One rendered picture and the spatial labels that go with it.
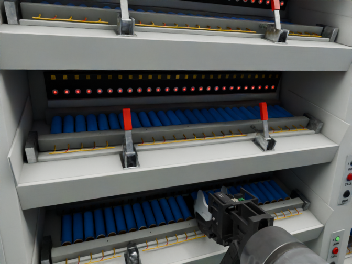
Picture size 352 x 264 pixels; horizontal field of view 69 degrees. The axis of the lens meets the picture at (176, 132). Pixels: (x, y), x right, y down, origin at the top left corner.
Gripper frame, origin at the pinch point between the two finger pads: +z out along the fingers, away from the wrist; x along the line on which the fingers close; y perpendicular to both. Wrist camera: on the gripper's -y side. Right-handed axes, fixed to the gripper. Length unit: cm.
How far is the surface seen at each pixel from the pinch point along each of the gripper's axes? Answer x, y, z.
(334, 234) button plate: -30.9, -9.7, -8.0
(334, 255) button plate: -32.4, -15.9, -7.6
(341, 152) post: -28.1, 11.6, -9.1
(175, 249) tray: 9.0, -5.2, -5.4
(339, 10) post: -27.4, 41.0, -5.6
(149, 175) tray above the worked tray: 14.5, 12.3, -9.3
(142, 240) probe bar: 15.0, -3.0, -3.7
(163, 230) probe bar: 10.7, -2.0, -3.5
